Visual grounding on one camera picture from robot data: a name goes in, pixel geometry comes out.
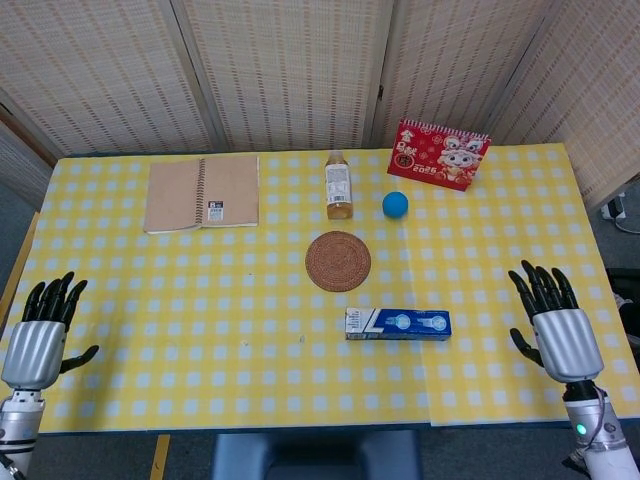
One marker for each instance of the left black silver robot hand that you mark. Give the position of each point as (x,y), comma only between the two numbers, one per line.
(32,355)

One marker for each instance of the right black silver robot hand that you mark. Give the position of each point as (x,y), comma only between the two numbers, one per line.
(567,345)

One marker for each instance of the blue white toothpaste box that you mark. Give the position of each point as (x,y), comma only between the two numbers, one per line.
(400,324)

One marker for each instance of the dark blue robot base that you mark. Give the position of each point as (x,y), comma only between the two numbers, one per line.
(315,457)

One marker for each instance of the yellow white checked tablecloth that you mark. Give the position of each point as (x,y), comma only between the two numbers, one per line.
(225,390)

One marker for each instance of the grey shoe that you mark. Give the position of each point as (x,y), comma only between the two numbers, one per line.
(629,302)

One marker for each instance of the white power strip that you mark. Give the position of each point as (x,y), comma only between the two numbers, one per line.
(616,206)

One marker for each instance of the yellow floor tape strip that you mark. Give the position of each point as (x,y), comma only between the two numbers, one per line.
(160,457)

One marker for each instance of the woven folding screen panel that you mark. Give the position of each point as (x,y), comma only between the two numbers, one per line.
(285,75)
(450,65)
(20,165)
(590,100)
(100,75)

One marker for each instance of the brown spiral notebook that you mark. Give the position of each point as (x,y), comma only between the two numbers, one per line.
(172,195)

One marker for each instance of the blue ball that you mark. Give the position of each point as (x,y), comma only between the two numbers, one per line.
(396,205)

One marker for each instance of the red desk calendar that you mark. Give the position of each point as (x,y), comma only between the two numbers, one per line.
(430,157)

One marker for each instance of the round woven rattan coaster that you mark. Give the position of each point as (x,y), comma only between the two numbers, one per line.
(338,261)

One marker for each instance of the yellow drink bottle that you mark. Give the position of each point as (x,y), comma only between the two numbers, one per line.
(339,187)

